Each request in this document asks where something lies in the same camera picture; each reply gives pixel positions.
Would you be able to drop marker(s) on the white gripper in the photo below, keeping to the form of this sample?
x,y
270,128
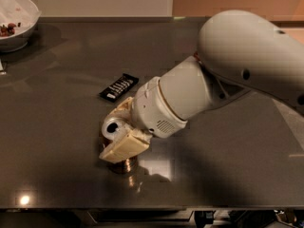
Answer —
x,y
151,106

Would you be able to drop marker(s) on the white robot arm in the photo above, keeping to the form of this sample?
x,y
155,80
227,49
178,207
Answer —
x,y
237,52

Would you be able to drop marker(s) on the white bowl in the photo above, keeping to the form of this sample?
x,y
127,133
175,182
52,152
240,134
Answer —
x,y
24,14

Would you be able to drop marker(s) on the orange soda can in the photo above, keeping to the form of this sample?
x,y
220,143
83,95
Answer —
x,y
123,167

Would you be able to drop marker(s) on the black snack bar wrapper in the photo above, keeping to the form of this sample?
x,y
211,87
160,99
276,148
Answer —
x,y
117,89

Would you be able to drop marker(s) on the red Coca-Cola can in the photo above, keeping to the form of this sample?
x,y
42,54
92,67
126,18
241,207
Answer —
x,y
197,58

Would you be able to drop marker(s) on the red fruit in bowl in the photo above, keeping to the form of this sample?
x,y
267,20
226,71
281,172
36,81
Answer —
x,y
9,29

